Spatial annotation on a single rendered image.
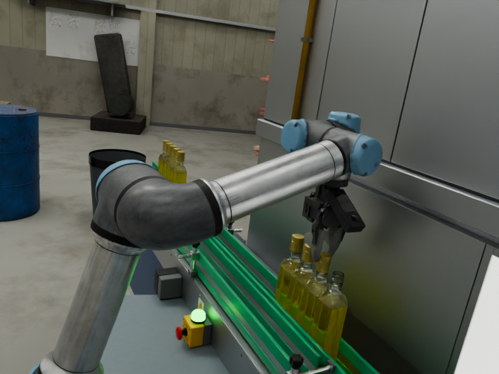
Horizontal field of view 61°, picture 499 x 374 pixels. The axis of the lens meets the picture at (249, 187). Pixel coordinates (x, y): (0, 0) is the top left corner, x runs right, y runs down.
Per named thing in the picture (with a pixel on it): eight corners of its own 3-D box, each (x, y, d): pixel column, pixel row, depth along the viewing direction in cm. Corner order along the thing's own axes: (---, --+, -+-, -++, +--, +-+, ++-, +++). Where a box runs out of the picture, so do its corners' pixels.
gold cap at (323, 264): (332, 272, 105) (335, 256, 103) (321, 274, 103) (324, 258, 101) (323, 266, 107) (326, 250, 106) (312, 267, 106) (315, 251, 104)
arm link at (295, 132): (314, 125, 82) (353, 126, 88) (280, 115, 91) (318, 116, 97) (307, 164, 84) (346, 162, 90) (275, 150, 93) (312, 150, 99)
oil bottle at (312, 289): (321, 355, 111) (336, 283, 105) (304, 360, 108) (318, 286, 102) (308, 341, 116) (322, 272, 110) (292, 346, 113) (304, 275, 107)
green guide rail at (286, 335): (315, 384, 100) (321, 355, 97) (312, 384, 99) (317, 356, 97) (137, 174, 245) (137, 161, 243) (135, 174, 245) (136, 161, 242)
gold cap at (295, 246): (287, 250, 114) (289, 235, 113) (292, 246, 117) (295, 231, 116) (299, 254, 113) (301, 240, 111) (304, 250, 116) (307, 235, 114)
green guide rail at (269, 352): (289, 392, 96) (295, 363, 94) (285, 392, 96) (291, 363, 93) (124, 174, 242) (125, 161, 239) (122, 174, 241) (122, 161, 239)
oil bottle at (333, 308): (335, 369, 106) (351, 295, 100) (316, 375, 103) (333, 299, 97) (321, 355, 111) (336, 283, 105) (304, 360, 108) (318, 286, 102)
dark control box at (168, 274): (180, 297, 152) (183, 277, 149) (159, 301, 148) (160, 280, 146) (174, 286, 159) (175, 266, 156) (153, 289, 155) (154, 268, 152)
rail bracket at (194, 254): (197, 278, 142) (201, 242, 138) (177, 281, 138) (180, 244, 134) (194, 272, 145) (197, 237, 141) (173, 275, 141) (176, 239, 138)
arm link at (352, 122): (319, 109, 96) (345, 110, 101) (311, 156, 100) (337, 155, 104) (343, 115, 90) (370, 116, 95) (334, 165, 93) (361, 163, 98)
